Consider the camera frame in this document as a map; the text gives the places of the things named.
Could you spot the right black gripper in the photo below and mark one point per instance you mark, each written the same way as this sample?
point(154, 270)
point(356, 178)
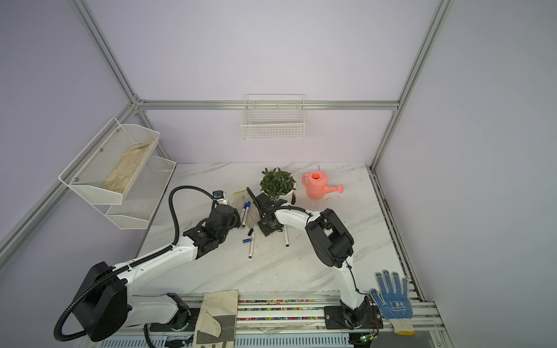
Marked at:
point(265, 230)

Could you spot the blue dotted work glove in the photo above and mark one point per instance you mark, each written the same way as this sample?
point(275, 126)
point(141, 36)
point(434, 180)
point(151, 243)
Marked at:
point(393, 302)

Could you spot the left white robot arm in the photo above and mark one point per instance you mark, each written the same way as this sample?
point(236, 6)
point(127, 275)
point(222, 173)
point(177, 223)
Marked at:
point(110, 297)

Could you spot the green potted plant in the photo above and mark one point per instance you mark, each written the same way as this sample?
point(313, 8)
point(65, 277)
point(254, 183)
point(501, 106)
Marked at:
point(278, 184)

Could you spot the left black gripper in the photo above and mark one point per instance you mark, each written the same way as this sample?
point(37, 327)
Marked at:
point(236, 220)

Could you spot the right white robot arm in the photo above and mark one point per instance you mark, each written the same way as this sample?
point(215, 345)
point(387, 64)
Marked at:
point(333, 245)

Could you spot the white wire wall basket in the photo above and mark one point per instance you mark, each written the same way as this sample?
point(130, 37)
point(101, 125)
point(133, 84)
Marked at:
point(273, 117)

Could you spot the beige glove in rack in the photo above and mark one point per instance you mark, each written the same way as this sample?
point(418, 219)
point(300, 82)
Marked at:
point(121, 176)

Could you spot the beige canvas glove front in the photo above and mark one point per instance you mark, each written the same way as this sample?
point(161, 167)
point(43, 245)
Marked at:
point(216, 323)

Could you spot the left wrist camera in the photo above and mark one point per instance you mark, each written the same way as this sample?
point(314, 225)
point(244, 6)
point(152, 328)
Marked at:
point(219, 197)

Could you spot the white knit work glove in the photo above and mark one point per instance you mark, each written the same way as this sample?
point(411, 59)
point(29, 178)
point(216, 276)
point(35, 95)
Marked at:
point(241, 198)

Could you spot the white marker pen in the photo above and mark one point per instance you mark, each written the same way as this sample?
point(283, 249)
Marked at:
point(247, 214)
point(243, 214)
point(251, 245)
point(286, 236)

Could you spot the pink watering can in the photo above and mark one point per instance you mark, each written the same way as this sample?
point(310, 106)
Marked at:
point(317, 185)

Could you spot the white two-tier mesh rack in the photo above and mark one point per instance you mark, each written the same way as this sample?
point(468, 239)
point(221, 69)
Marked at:
point(136, 207)

